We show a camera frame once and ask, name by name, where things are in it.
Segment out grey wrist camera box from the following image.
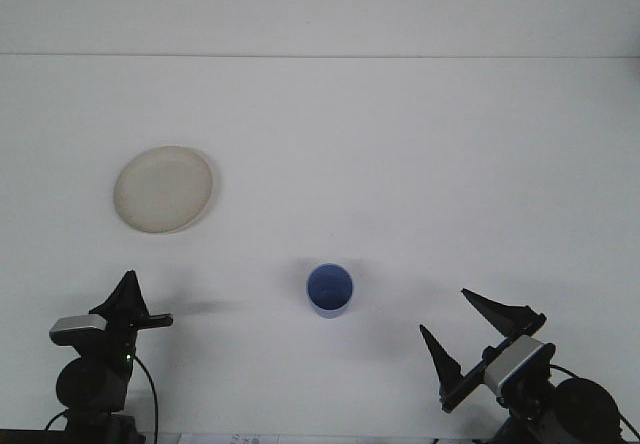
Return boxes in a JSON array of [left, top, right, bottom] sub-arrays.
[[48, 315, 109, 346], [483, 335, 547, 398]]

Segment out pale round plate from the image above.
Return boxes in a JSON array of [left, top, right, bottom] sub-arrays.
[[113, 145, 220, 236]]

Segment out long black arm cable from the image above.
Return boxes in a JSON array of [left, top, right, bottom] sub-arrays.
[[129, 355, 160, 443]]

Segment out pale blue cup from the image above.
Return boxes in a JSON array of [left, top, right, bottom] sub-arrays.
[[305, 262, 355, 319]]

